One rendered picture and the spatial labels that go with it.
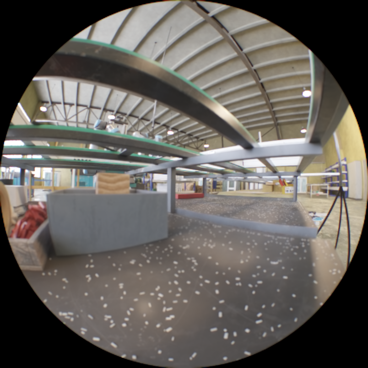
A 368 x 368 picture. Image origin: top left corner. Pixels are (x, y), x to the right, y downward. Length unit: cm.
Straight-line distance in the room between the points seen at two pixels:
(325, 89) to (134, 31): 850
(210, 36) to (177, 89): 830
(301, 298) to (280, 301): 3
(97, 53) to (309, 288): 34
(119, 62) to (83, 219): 21
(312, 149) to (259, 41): 877
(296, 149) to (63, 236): 54
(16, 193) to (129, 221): 41
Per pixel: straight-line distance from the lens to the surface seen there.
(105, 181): 34
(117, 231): 24
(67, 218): 23
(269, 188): 178
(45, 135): 43
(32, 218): 31
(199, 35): 840
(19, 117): 57
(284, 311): 16
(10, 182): 491
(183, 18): 801
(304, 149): 41
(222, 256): 23
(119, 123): 238
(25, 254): 22
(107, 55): 16
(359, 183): 944
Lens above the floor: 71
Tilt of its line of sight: 1 degrees up
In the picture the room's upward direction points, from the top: 1 degrees clockwise
